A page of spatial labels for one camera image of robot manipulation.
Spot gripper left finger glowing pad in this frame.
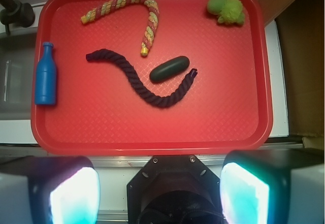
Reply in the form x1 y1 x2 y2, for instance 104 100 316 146
1 156 100 223

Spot green fuzzy plush toy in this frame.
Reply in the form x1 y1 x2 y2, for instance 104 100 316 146
206 0 245 26

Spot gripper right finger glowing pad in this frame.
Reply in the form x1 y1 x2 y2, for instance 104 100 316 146
220 149 324 223

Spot dark purple rope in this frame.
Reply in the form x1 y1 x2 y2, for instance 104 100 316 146
85 48 198 109

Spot red plastic tray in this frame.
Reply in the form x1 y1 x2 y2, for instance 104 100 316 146
31 0 273 155

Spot multicolour braided rope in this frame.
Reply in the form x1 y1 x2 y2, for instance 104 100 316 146
80 0 160 57

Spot brown cardboard box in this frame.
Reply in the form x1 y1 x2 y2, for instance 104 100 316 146
258 0 324 149

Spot blue plastic toy bottle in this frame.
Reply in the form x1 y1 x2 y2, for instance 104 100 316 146
35 42 57 105

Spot dark green plastic pickle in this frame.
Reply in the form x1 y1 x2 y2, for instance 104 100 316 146
149 56 190 83

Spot grey sink basin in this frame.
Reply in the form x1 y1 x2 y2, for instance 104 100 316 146
1 28 37 120

